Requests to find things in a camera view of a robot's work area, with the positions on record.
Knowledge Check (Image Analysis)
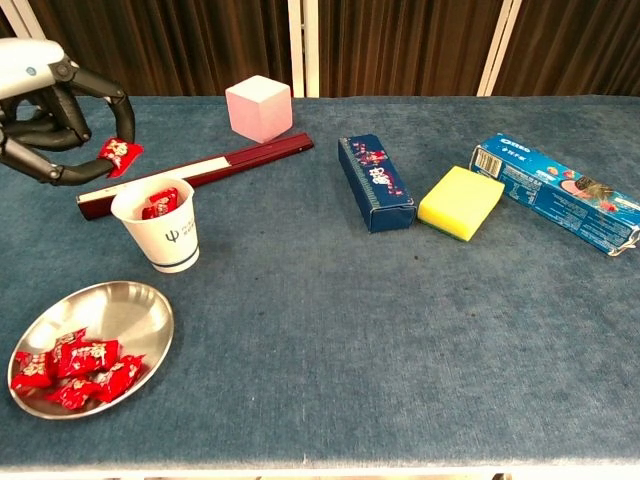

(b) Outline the dark brown curtain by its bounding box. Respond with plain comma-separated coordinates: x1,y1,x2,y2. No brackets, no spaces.
27,0,294,97
492,0,640,97
318,0,505,98

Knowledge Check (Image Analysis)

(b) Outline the metal bowl of red candies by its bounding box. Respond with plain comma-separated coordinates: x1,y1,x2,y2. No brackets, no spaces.
6,279,176,421

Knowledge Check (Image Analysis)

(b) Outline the yellow sponge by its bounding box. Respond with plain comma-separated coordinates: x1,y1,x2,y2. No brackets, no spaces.
417,165,506,244

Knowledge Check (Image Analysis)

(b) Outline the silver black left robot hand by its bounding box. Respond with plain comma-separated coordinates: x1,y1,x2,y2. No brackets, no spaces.
0,38,137,187

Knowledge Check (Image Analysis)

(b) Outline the blue Oreo cookie box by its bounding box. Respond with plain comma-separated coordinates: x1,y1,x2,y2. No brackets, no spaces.
468,132,640,259

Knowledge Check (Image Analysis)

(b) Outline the pink cube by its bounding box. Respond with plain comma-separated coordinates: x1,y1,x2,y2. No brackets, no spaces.
224,74,294,145

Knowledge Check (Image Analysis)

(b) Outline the blue table cloth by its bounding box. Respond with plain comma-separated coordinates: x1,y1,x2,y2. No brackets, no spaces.
0,95,640,474

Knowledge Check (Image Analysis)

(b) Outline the dark red folded fan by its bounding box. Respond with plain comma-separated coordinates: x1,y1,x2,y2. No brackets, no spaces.
75,132,316,222

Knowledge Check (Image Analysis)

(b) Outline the dark blue printed box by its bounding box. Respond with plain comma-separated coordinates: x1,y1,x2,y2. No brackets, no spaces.
337,132,418,235

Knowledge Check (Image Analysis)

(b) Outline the white frame post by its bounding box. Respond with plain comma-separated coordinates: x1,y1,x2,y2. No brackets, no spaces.
0,0,76,97
287,0,306,98
303,0,321,98
476,0,524,97

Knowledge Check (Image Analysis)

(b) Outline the white paper cup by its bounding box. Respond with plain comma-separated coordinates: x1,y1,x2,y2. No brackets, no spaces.
110,176,201,275

